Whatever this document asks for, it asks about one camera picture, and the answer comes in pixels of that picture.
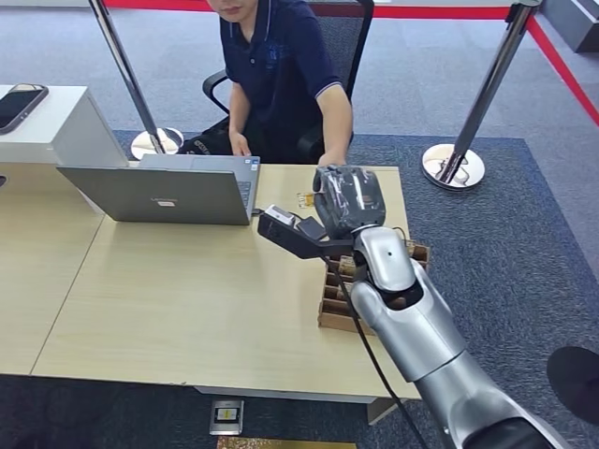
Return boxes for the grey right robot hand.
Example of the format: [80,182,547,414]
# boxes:
[312,165,387,241]

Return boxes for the person's right hand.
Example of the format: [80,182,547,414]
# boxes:
[228,131,253,157]

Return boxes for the person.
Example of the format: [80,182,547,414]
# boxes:
[205,0,354,167]

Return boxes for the wooden slotted card holder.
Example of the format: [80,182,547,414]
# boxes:
[317,239,431,337]

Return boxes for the black bag white print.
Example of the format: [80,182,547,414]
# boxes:
[180,117,233,156]

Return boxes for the black office chair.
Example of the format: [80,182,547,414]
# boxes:
[202,0,375,164]

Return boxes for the grey laptop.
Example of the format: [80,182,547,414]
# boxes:
[56,153,261,226]

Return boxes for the red barrier belt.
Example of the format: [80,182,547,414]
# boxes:
[103,0,514,20]
[526,13,599,128]

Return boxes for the white box stand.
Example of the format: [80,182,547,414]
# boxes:
[0,85,129,169]

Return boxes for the silver floor socket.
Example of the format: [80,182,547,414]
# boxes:
[209,399,245,437]

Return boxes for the black smartphone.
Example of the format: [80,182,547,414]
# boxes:
[0,83,49,137]

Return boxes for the grey block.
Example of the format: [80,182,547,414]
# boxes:
[542,0,599,53]

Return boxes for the black round object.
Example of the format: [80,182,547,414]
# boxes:
[546,345,599,427]

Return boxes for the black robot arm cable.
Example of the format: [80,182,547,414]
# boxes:
[323,253,432,449]

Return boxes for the chrome stanchion post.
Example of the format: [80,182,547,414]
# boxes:
[421,0,544,191]
[87,0,184,161]

